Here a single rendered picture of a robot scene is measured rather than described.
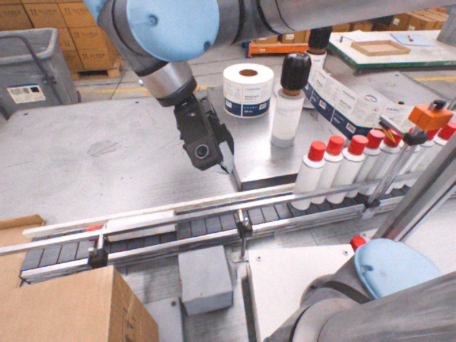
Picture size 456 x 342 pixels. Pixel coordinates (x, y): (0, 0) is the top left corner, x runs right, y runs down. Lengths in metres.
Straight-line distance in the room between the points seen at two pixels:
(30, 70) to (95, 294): 2.27
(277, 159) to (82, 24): 3.33
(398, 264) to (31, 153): 1.14
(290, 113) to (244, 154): 0.20
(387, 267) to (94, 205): 0.73
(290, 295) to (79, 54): 3.76
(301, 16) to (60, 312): 0.39
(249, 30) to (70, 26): 3.60
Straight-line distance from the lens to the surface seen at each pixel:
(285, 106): 0.79
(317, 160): 0.57
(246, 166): 0.78
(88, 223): 0.69
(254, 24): 0.33
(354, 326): 0.22
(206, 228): 0.63
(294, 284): 0.57
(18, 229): 0.89
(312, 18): 0.28
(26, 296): 0.38
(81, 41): 3.89
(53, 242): 0.62
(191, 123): 0.39
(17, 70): 2.52
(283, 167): 0.79
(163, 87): 0.38
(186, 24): 0.25
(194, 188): 0.78
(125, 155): 0.97
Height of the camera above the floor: 1.41
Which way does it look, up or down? 44 degrees down
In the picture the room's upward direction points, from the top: straight up
